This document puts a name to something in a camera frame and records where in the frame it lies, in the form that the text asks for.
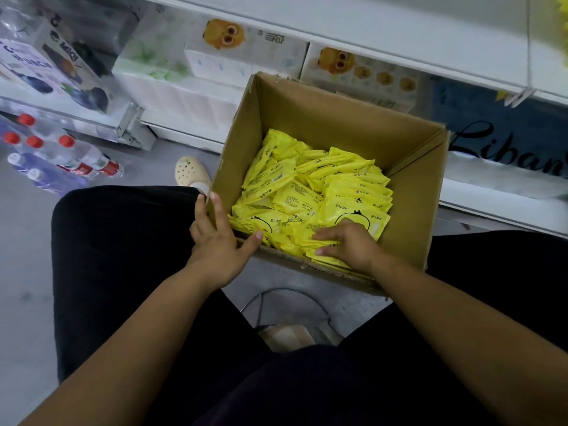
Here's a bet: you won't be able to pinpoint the person's left hand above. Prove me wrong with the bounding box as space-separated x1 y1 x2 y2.
188 191 264 293

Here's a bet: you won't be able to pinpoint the person's right hand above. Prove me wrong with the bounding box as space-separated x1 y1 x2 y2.
311 220 387 277

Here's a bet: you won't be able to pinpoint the yellow duck packets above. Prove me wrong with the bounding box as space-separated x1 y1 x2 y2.
229 128 394 270

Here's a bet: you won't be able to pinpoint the brown cardboard box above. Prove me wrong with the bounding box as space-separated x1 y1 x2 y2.
206 72 451 295

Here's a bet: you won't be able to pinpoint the white metal shelf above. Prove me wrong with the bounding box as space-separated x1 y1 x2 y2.
0 0 568 238

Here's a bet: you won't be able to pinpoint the person's left forearm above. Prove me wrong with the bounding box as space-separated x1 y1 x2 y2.
22 266 227 426

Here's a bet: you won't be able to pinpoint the person's right forearm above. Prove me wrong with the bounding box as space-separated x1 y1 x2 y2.
364 251 568 426

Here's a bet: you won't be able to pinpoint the person's left cream clog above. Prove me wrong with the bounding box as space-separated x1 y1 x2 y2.
174 155 214 197

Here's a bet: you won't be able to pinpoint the person's black trousers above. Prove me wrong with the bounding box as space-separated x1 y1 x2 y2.
50 184 568 426

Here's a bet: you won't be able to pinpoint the pack of red-capped bottles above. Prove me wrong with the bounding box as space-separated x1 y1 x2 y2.
0 111 125 196

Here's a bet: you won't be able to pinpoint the green white tissue pack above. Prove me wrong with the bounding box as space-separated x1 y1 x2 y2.
112 11 195 83

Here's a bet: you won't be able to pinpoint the MIQI boxes with fruit print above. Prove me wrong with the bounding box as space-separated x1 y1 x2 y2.
0 13 114 114

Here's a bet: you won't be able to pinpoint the metal frame stool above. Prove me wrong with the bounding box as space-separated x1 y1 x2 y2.
240 286 346 353

